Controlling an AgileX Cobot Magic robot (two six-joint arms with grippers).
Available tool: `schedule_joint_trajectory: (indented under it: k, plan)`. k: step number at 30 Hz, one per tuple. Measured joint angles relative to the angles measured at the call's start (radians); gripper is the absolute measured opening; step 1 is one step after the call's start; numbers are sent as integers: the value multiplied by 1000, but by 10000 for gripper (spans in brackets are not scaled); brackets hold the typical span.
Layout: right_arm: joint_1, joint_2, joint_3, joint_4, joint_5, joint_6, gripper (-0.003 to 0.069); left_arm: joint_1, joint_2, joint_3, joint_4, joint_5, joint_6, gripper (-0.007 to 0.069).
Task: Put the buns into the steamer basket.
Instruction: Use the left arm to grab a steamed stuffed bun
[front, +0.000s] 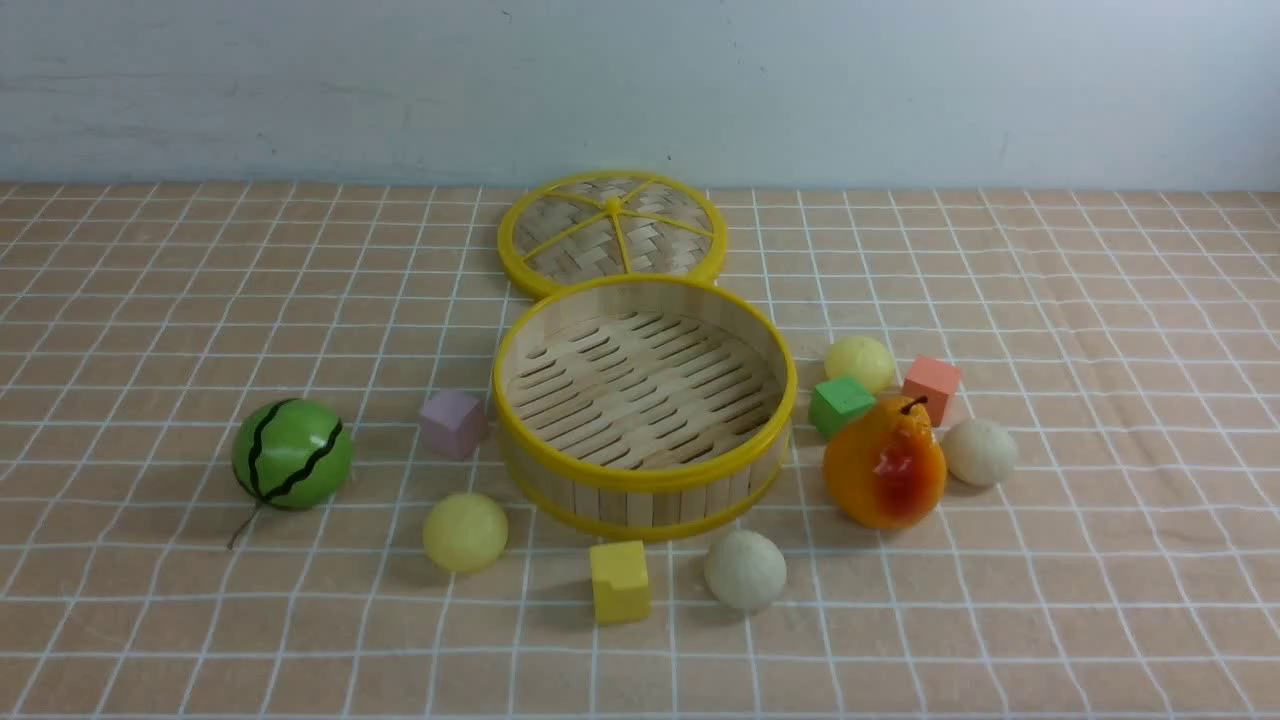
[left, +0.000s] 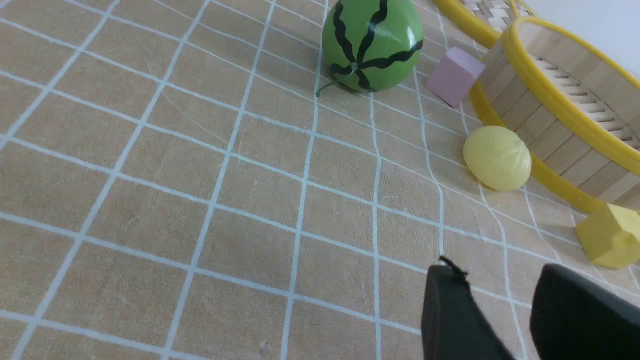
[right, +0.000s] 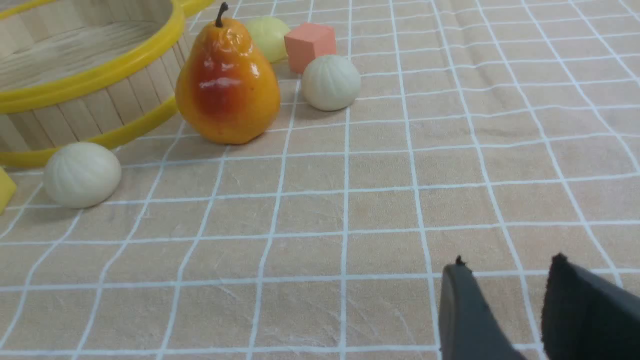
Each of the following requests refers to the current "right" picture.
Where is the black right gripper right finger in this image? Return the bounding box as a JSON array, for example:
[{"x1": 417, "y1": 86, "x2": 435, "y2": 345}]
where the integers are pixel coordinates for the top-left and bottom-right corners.
[{"x1": 541, "y1": 253, "x2": 640, "y2": 360}]

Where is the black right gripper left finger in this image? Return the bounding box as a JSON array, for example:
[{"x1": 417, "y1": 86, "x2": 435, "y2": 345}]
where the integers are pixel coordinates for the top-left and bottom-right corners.
[{"x1": 439, "y1": 256, "x2": 525, "y2": 360}]

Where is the white bun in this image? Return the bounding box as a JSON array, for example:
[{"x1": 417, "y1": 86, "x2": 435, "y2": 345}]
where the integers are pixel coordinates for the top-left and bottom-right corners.
[
  {"x1": 301, "y1": 54, "x2": 362, "y2": 112},
  {"x1": 42, "y1": 142, "x2": 122, "y2": 209}
]

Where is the pale yellow bun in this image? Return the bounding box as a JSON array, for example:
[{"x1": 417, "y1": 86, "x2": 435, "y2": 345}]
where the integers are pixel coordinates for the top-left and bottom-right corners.
[{"x1": 245, "y1": 16, "x2": 291, "y2": 64}]

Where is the white bun front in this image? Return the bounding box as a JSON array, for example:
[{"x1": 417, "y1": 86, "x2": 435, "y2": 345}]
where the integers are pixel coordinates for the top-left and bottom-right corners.
[{"x1": 42, "y1": 142, "x2": 122, "y2": 209}]

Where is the bamboo steamer tray yellow rim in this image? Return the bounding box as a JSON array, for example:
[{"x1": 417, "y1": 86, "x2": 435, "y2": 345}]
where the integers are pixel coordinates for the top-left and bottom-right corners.
[{"x1": 1, "y1": 0, "x2": 211, "y2": 168}]

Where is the checked beige tablecloth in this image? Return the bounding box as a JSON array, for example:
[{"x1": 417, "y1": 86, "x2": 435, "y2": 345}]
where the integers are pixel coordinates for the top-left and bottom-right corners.
[{"x1": 1, "y1": 0, "x2": 639, "y2": 360}]

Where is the salmon pink cube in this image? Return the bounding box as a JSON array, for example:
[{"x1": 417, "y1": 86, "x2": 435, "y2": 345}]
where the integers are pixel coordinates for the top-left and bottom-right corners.
[{"x1": 284, "y1": 22, "x2": 338, "y2": 75}]

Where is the orange plastic pear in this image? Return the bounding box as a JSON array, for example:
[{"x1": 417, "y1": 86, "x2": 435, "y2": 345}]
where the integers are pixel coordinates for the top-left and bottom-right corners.
[{"x1": 174, "y1": 2, "x2": 281, "y2": 145}]

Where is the yellow cube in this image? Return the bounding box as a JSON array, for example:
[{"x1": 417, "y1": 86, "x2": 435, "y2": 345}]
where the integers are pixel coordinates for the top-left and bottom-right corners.
[{"x1": 0, "y1": 166, "x2": 18, "y2": 215}]

